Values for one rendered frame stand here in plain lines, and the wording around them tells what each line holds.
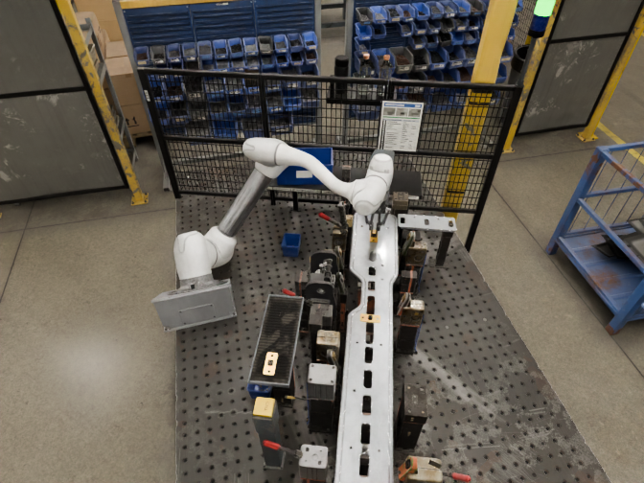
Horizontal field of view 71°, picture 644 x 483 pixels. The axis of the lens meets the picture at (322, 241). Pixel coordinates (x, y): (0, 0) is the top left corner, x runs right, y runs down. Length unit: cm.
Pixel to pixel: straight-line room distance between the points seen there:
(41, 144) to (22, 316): 129
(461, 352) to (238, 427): 105
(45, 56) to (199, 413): 260
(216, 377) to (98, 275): 182
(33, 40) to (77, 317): 183
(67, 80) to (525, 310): 355
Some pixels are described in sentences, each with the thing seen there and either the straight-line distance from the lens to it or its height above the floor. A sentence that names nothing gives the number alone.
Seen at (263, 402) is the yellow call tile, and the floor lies 116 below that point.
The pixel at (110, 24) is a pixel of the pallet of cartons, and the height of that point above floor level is 70.
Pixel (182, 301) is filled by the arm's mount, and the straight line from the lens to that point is 219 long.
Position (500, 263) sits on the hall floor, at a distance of 371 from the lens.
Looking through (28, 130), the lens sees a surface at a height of 77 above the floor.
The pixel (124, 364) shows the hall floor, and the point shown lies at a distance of 320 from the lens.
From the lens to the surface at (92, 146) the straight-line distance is 404.
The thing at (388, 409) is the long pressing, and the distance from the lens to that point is 173.
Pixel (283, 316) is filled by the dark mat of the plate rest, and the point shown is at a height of 116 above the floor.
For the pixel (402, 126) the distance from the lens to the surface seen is 248.
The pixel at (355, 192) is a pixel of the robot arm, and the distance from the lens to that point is 182.
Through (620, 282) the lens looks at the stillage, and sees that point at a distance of 373.
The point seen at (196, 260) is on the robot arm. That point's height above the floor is 99.
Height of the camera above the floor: 256
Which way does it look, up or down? 45 degrees down
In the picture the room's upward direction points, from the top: straight up
